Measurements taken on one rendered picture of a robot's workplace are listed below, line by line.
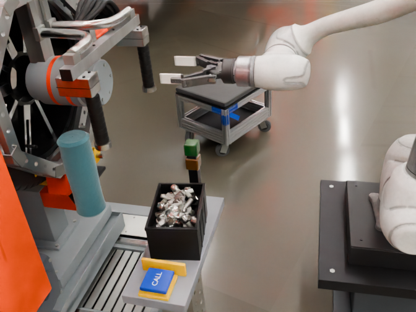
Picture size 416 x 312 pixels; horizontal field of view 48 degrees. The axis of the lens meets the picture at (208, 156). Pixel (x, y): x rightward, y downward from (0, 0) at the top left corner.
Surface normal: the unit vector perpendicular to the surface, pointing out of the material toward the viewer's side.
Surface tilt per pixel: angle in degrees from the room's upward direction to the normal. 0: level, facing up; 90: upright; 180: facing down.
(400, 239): 95
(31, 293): 90
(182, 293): 0
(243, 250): 0
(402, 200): 65
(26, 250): 90
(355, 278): 0
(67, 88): 90
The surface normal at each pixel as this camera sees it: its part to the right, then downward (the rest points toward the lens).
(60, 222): 0.97, 0.08
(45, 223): -0.25, 0.54
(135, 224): -0.07, -0.84
